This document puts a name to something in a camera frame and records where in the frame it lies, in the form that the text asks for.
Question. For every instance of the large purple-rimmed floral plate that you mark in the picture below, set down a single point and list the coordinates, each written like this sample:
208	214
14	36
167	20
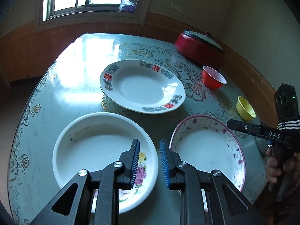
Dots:
207	144

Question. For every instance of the person's right hand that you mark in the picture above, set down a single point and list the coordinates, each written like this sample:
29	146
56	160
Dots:
273	171

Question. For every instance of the yellow plastic bowl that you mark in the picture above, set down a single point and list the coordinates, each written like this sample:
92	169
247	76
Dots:
244	109

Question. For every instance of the stainless steel bowl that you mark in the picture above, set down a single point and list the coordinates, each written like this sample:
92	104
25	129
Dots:
263	145

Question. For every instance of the grey cooker lid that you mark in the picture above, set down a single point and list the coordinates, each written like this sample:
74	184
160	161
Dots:
205	40

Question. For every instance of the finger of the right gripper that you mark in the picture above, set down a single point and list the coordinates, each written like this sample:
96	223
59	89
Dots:
248	129

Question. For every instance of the small white rose dish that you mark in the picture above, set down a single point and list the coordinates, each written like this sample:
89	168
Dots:
95	140

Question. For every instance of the red electric cooker pot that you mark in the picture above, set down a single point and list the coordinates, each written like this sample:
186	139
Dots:
199	52

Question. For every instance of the black tracker camera right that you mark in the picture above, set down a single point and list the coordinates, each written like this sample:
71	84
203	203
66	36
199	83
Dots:
286	103

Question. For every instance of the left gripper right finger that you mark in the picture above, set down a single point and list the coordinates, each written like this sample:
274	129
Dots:
206	198

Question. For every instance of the blue-white item on sill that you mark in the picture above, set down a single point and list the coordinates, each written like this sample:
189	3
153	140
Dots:
127	6

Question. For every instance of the window with frame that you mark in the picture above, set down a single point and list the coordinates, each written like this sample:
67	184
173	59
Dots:
57	13

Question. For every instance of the white wall socket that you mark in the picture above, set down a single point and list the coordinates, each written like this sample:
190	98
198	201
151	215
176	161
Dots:
176	7

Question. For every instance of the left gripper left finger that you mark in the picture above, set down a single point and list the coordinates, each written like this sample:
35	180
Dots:
93	197

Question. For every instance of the red-character floral deep plate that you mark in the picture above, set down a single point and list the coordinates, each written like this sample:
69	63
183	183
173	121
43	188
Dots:
142	86

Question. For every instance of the red plastic bowl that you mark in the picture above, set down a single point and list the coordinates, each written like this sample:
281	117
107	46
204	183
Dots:
212	78

